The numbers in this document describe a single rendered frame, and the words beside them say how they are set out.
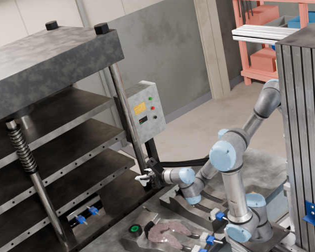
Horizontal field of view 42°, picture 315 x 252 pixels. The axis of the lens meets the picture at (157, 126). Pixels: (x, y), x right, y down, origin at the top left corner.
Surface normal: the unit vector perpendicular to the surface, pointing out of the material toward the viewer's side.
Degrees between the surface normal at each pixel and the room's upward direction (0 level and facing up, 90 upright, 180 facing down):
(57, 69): 90
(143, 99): 90
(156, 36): 90
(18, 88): 90
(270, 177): 0
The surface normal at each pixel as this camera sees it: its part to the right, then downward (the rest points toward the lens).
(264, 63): -0.77, 0.44
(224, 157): -0.60, 0.37
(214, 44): 0.57, 0.25
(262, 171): -0.23, -0.86
